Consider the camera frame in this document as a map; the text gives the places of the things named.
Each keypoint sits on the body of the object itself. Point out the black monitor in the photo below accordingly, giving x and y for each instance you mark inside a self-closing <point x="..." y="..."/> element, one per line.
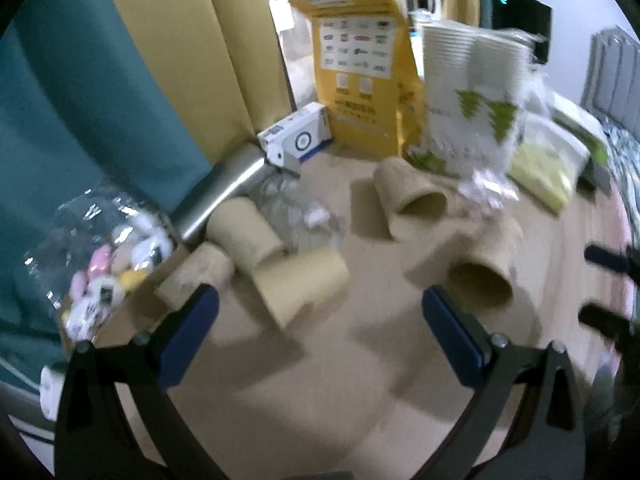
<point x="530" y="16"/>

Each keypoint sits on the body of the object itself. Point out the white paper cup stack pack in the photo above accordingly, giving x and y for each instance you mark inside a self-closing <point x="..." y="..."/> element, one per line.
<point x="474" y="96"/>

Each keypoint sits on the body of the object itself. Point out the white blue small box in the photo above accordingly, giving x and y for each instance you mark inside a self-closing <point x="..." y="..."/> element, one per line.
<point x="297" y="137"/>

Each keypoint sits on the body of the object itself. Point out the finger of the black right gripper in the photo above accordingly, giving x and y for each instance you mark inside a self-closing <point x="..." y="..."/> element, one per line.
<point x="609" y="324"/>
<point x="625" y="262"/>

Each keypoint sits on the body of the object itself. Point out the small clear sticker bag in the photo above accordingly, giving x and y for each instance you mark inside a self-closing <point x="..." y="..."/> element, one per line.
<point x="487" y="193"/>

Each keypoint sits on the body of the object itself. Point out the brown paper cup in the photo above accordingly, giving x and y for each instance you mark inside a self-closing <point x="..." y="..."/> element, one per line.
<point x="238" y="226"/>
<point x="405" y="191"/>
<point x="300" y="284"/>
<point x="481" y="276"/>
<point x="208" y="264"/>

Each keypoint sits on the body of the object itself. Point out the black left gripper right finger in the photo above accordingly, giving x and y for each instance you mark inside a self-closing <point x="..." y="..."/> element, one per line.
<point x="546" y="439"/>

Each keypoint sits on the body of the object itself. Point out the yellow tissue pack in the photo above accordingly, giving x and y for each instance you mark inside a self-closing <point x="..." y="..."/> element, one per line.
<point x="548" y="162"/>

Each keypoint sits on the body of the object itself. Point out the plastic bag of toys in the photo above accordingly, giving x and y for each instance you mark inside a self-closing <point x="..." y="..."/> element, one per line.
<point x="102" y="246"/>

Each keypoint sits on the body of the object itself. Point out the green white snack packs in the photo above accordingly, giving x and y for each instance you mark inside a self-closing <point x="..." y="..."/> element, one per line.
<point x="582" y="124"/>

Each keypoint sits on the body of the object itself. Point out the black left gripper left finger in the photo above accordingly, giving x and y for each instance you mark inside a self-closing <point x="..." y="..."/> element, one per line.
<point x="93" y="438"/>

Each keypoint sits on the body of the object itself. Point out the yellow paper bag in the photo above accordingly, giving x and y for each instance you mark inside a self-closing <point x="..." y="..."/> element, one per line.
<point x="365" y="73"/>

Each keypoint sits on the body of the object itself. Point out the silver steel thermos bottle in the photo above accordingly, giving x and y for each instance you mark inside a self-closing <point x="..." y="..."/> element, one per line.
<point x="236" y="175"/>

